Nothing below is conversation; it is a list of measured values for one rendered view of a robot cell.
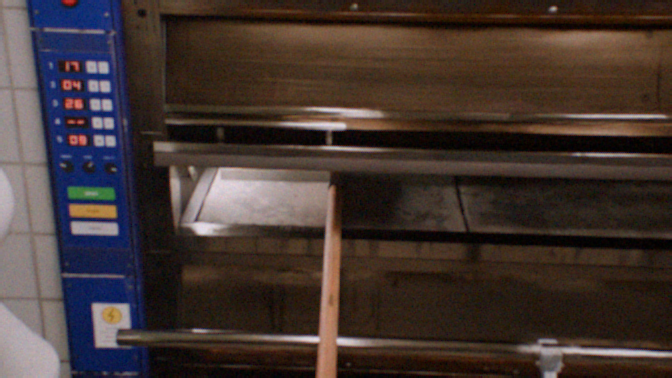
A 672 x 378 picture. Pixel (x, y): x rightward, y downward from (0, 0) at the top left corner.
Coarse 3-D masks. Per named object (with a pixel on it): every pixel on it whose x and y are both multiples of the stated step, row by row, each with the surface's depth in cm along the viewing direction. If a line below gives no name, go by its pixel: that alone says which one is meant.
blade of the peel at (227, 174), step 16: (224, 176) 209; (240, 176) 209; (256, 176) 209; (272, 176) 209; (288, 176) 209; (304, 176) 209; (320, 176) 209; (352, 176) 208; (368, 176) 208; (384, 176) 208; (400, 176) 208; (416, 176) 208; (432, 176) 208; (448, 176) 208
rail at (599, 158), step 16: (160, 144) 159; (176, 144) 159; (192, 144) 159; (208, 144) 159; (224, 144) 159; (240, 144) 159; (256, 144) 159; (272, 144) 159; (448, 160) 158; (464, 160) 158; (480, 160) 158; (496, 160) 158; (512, 160) 158; (528, 160) 158; (544, 160) 157; (560, 160) 157; (576, 160) 157; (592, 160) 157; (608, 160) 157; (624, 160) 157; (640, 160) 157; (656, 160) 157
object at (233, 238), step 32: (192, 224) 186; (224, 224) 187; (352, 256) 183; (384, 256) 182; (416, 256) 182; (448, 256) 182; (480, 256) 181; (512, 256) 181; (544, 256) 181; (576, 256) 181; (608, 256) 180; (640, 256) 180
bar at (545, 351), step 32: (352, 352) 148; (384, 352) 147; (416, 352) 147; (448, 352) 147; (480, 352) 147; (512, 352) 146; (544, 352) 146; (576, 352) 146; (608, 352) 146; (640, 352) 146
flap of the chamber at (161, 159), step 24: (288, 144) 171; (312, 144) 171; (336, 144) 171; (360, 144) 172; (384, 144) 172; (408, 144) 173; (432, 144) 173; (456, 144) 174; (480, 144) 174; (504, 144) 175; (528, 144) 175; (552, 144) 176; (240, 168) 160; (264, 168) 159; (288, 168) 159; (312, 168) 159; (336, 168) 159; (360, 168) 159; (384, 168) 159; (408, 168) 159; (432, 168) 158; (456, 168) 158; (480, 168) 158; (504, 168) 158; (528, 168) 158; (552, 168) 158; (576, 168) 158; (600, 168) 157; (624, 168) 157; (648, 168) 157
